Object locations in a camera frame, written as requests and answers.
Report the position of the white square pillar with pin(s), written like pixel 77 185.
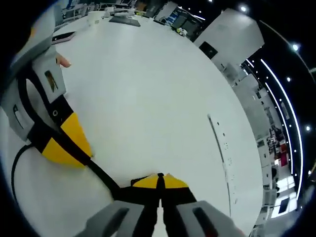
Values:
pixel 229 34

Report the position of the white gripper lying on desk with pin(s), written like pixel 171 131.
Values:
pixel 122 14

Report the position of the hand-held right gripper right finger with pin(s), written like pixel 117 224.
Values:
pixel 197 212

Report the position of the yellow-green and white object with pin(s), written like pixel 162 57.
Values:
pixel 181 31

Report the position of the white desk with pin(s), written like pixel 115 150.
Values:
pixel 148 98

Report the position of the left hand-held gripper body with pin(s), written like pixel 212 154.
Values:
pixel 37 42

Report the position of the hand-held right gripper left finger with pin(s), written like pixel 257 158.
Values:
pixel 128 212

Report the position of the dark flat desk mat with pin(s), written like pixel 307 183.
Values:
pixel 126 21

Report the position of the black wall panel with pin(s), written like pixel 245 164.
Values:
pixel 208 50

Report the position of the person's left hand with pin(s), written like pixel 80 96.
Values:
pixel 63 61

